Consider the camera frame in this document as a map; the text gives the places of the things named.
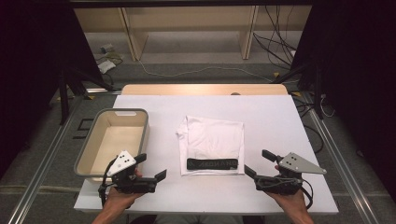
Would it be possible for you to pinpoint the aluminium floor rail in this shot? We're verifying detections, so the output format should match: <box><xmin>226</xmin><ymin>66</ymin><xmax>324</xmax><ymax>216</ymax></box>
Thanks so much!
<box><xmin>7</xmin><ymin>95</ymin><xmax>86</xmax><ymax>224</ymax></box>
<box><xmin>302</xmin><ymin>92</ymin><xmax>380</xmax><ymax>224</ymax></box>

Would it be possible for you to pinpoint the black tripod stand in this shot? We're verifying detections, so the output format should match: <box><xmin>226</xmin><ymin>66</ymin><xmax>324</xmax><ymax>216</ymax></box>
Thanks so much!
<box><xmin>56</xmin><ymin>65</ymin><xmax>117</xmax><ymax>126</ymax></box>
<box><xmin>272</xmin><ymin>61</ymin><xmax>325</xmax><ymax>121</ymax></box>

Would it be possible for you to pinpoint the grey-rimmed beige storage basket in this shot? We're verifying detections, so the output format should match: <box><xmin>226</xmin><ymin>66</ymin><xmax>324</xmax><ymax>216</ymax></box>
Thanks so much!
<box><xmin>73</xmin><ymin>107</ymin><xmax>150</xmax><ymax>185</ymax></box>

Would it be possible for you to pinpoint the white table cover board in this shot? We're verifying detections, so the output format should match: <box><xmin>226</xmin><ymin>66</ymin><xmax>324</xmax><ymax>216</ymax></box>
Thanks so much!
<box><xmin>73</xmin><ymin>94</ymin><xmax>340</xmax><ymax>216</ymax></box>

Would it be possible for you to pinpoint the light wooden shelf unit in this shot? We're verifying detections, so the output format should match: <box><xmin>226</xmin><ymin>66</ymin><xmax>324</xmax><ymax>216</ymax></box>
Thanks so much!
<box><xmin>74</xmin><ymin>5</ymin><xmax>313</xmax><ymax>62</ymax></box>

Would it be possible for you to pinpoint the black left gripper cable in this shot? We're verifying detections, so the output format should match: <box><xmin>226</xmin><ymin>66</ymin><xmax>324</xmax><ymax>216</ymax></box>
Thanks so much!
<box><xmin>98</xmin><ymin>161</ymin><xmax>114</xmax><ymax>207</ymax></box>

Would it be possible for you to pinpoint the person's right hand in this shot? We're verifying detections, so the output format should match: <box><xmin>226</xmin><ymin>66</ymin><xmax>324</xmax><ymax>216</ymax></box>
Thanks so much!
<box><xmin>265</xmin><ymin>164</ymin><xmax>308</xmax><ymax>217</ymax></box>

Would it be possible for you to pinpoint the short aluminium bar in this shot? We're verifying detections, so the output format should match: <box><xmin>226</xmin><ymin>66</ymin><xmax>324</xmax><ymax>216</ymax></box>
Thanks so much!
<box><xmin>85</xmin><ymin>88</ymin><xmax>122</xmax><ymax>94</ymax></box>

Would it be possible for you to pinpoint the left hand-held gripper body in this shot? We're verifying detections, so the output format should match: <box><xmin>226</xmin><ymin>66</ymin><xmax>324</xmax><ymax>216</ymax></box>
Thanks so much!
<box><xmin>98</xmin><ymin>150</ymin><xmax>158</xmax><ymax>195</ymax></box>

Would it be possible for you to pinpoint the black cable bundle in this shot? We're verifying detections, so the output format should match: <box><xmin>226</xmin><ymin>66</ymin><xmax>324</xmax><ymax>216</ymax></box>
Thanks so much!
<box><xmin>252</xmin><ymin>5</ymin><xmax>299</xmax><ymax>71</ymax></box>

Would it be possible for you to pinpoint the white garment black waistband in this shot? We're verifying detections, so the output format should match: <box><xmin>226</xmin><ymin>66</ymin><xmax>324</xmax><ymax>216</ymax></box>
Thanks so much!
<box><xmin>176</xmin><ymin>115</ymin><xmax>247</xmax><ymax>177</ymax></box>

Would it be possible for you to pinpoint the person's left hand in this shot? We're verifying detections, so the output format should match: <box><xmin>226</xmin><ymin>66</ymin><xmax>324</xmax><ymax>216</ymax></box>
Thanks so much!
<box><xmin>104</xmin><ymin>168</ymin><xmax>146</xmax><ymax>213</ymax></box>

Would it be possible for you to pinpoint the long white floor cable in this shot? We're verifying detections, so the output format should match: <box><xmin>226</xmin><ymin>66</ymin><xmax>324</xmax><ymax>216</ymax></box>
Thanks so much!
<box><xmin>137</xmin><ymin>60</ymin><xmax>276</xmax><ymax>84</ymax></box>

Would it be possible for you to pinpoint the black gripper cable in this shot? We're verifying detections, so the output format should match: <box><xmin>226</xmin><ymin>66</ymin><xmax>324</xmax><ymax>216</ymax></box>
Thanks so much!
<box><xmin>98</xmin><ymin>161</ymin><xmax>114</xmax><ymax>207</ymax></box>
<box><xmin>299</xmin><ymin>178</ymin><xmax>315</xmax><ymax>210</ymax></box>

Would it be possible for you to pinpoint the white power adapter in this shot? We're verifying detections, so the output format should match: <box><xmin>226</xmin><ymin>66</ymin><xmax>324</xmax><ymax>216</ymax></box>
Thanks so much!
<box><xmin>97</xmin><ymin>60</ymin><xmax>117</xmax><ymax>75</ymax></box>

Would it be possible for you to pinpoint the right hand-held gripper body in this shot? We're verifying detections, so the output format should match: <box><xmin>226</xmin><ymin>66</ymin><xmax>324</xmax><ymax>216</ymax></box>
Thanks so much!
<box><xmin>254</xmin><ymin>151</ymin><xmax>328</xmax><ymax>196</ymax></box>

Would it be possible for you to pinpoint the black curtain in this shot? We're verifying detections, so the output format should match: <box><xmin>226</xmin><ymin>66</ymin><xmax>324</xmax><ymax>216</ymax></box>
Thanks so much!
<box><xmin>291</xmin><ymin>0</ymin><xmax>396</xmax><ymax>203</ymax></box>
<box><xmin>0</xmin><ymin>0</ymin><xmax>105</xmax><ymax>180</ymax></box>

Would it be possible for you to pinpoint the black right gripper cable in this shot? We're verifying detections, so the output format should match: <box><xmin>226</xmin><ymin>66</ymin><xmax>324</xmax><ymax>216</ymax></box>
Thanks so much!
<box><xmin>299</xmin><ymin>178</ymin><xmax>315</xmax><ymax>210</ymax></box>

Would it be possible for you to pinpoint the wooden table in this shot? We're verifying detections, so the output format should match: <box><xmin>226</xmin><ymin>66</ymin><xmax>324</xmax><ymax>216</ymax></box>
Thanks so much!
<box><xmin>120</xmin><ymin>83</ymin><xmax>290</xmax><ymax>96</ymax></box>

